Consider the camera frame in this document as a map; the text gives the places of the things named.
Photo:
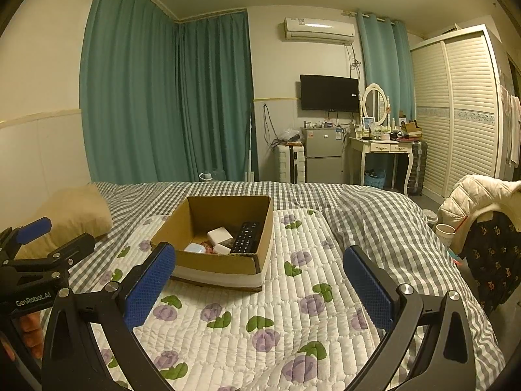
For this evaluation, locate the floral quilted mat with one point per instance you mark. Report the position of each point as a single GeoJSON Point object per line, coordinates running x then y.
{"type": "Point", "coordinates": [252, 317]}

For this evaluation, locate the cardboard box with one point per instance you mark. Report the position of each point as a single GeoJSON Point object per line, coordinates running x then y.
{"type": "Point", "coordinates": [215, 262]}

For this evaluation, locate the white paper cup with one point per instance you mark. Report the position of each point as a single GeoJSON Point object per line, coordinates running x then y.
{"type": "Point", "coordinates": [446, 236]}

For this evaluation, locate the teal curtain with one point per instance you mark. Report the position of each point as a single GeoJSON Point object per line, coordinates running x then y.
{"type": "Point", "coordinates": [130, 89]}
{"type": "Point", "coordinates": [386, 61]}
{"type": "Point", "coordinates": [217, 97]}

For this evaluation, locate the blue basket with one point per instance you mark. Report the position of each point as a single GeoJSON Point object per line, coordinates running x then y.
{"type": "Point", "coordinates": [374, 180]}

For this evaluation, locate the white charger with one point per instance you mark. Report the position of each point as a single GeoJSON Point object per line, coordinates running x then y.
{"type": "Point", "coordinates": [223, 248]}

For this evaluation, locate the oval white mirror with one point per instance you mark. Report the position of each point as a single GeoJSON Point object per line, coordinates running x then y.
{"type": "Point", "coordinates": [374, 104]}

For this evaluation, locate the brown box on table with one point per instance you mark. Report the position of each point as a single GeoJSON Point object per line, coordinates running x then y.
{"type": "Point", "coordinates": [412, 128]}

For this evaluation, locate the black wall television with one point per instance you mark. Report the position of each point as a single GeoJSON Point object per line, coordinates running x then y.
{"type": "Point", "coordinates": [329, 93]}

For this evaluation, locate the white suitcase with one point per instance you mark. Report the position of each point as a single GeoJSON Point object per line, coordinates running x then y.
{"type": "Point", "coordinates": [290, 163]}

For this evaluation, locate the white dressing table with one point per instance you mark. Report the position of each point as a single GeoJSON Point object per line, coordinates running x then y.
{"type": "Point", "coordinates": [380, 146]}

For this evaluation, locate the person's left hand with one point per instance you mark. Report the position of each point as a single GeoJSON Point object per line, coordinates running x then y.
{"type": "Point", "coordinates": [32, 334]}

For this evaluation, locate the hanging white towels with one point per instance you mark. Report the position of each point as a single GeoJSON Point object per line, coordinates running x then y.
{"type": "Point", "coordinates": [513, 118]}

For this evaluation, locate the dark patterned garment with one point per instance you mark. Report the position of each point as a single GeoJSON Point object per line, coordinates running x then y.
{"type": "Point", "coordinates": [494, 256]}

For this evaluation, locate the silver suitcase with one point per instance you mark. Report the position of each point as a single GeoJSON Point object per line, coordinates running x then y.
{"type": "Point", "coordinates": [417, 167]}

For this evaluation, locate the silver small fridge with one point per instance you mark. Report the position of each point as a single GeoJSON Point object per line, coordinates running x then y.
{"type": "Point", "coordinates": [323, 154]}

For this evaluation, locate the black remote control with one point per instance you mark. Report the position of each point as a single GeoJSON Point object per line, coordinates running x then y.
{"type": "Point", "coordinates": [246, 238]}

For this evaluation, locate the white louvred wardrobe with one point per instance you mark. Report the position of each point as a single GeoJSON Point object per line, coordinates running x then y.
{"type": "Point", "coordinates": [464, 110]}

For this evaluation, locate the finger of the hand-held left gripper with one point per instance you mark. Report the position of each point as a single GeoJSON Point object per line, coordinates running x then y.
{"type": "Point", "coordinates": [71, 246]}
{"type": "Point", "coordinates": [34, 228]}

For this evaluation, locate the small photo frame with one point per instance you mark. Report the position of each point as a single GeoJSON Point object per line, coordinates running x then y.
{"type": "Point", "coordinates": [368, 123]}

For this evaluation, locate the white padded jacket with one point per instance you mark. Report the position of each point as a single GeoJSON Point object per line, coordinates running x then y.
{"type": "Point", "coordinates": [476, 197]}

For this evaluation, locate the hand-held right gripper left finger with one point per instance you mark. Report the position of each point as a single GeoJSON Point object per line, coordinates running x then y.
{"type": "Point", "coordinates": [148, 289]}

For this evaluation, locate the white air conditioner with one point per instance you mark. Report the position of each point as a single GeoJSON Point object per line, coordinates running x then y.
{"type": "Point", "coordinates": [317, 29]}

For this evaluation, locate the grey checked duvet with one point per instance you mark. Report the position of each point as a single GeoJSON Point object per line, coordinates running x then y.
{"type": "Point", "coordinates": [366, 220]}

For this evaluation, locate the white square box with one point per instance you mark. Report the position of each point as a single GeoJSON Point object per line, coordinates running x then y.
{"type": "Point", "coordinates": [219, 234]}

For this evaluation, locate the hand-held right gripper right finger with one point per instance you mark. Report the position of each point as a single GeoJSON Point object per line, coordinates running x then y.
{"type": "Point", "coordinates": [368, 293]}

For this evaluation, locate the beige pillow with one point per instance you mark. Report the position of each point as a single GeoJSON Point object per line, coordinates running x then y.
{"type": "Point", "coordinates": [69, 216]}

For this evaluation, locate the white mop pole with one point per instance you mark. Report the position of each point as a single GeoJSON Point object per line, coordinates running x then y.
{"type": "Point", "coordinates": [250, 146]}

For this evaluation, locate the light blue case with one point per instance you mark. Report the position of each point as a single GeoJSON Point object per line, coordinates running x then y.
{"type": "Point", "coordinates": [195, 247]}

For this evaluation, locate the clear plastic bag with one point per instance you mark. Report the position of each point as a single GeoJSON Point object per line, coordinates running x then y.
{"type": "Point", "coordinates": [290, 134]}

